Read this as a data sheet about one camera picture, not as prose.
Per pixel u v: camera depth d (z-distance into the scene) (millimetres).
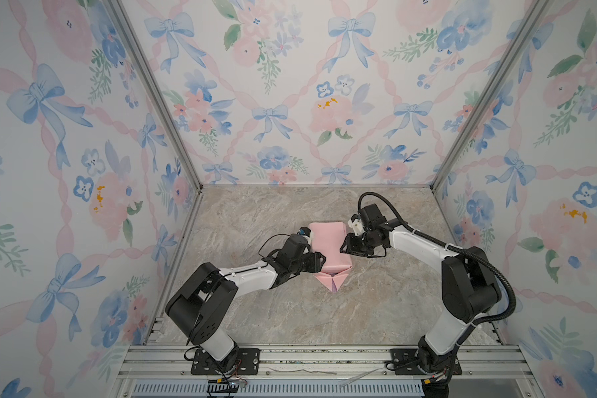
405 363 732
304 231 812
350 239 818
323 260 859
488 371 742
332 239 942
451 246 516
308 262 795
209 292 508
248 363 737
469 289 474
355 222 868
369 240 764
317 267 785
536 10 684
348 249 830
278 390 703
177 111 941
